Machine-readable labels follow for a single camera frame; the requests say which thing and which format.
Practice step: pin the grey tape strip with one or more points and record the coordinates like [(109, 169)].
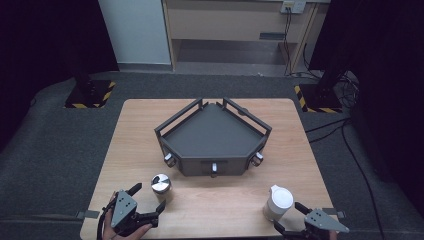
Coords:
[(335, 212), (88, 214)]

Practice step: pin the white panel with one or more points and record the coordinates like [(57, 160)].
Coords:
[(136, 30)]

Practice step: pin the black corner shelf rack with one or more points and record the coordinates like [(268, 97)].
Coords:
[(213, 133)]

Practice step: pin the person's right hand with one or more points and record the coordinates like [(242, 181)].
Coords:
[(333, 236)]

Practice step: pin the glass spice jar metal lid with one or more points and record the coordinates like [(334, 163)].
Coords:
[(161, 184)]

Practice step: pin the white seasoning container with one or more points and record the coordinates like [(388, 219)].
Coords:
[(279, 200)]

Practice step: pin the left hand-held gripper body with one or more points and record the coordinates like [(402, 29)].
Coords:
[(123, 210)]

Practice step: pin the white wall power outlet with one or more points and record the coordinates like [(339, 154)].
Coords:
[(293, 6)]

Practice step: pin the black stand with striped base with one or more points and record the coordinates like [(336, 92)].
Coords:
[(320, 96), (87, 95)]

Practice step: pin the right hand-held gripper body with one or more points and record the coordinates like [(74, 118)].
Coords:
[(321, 221)]

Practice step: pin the person's left hand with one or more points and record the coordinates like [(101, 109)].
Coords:
[(107, 230)]

